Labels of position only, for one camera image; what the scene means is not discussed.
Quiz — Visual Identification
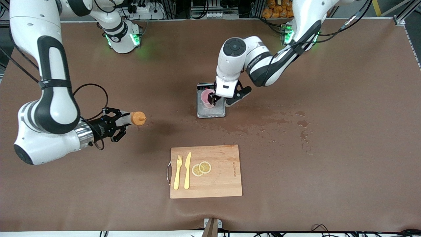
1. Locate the pink plastic cup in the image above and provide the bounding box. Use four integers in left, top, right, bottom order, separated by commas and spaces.
201, 89, 217, 108

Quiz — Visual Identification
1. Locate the translucent squeeze bottle orange cap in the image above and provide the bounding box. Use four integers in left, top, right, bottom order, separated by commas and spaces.
116, 111, 147, 126

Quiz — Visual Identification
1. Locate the silver kitchen scale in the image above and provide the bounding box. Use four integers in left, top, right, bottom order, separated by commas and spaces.
196, 82, 226, 119

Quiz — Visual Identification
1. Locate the yellow plastic fork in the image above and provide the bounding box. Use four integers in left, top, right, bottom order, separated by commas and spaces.
173, 155, 183, 190

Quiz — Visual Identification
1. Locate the yellow plastic knife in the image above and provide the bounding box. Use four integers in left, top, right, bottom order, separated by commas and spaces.
184, 152, 192, 190

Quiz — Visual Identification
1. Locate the grey power strip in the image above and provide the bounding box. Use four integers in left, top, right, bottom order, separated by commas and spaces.
190, 9, 239, 19

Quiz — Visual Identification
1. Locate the pile of orange bags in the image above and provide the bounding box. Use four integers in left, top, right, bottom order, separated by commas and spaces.
262, 0, 294, 19

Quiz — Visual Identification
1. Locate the white power strip with plugs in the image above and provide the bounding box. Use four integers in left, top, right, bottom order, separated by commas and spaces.
127, 0, 165, 20

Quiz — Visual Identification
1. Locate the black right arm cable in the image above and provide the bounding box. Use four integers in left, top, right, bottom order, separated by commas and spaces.
0, 30, 109, 151

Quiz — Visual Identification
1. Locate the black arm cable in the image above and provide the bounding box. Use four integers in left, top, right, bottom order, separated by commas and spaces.
0, 30, 109, 151
235, 0, 374, 99

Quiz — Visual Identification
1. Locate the wooden cutting board metal handle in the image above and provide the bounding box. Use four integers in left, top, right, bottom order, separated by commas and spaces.
167, 145, 243, 199

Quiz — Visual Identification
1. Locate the metal bracket with brown post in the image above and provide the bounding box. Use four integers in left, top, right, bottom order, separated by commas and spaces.
201, 218, 223, 237

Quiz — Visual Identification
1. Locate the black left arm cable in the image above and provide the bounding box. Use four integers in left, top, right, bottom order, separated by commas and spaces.
235, 0, 374, 99

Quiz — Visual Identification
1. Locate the aluminium frame profile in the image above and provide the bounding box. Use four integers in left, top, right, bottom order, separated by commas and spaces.
393, 0, 421, 26

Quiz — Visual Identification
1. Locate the black cables bundle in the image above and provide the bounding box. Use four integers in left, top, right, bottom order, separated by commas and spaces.
311, 224, 421, 237

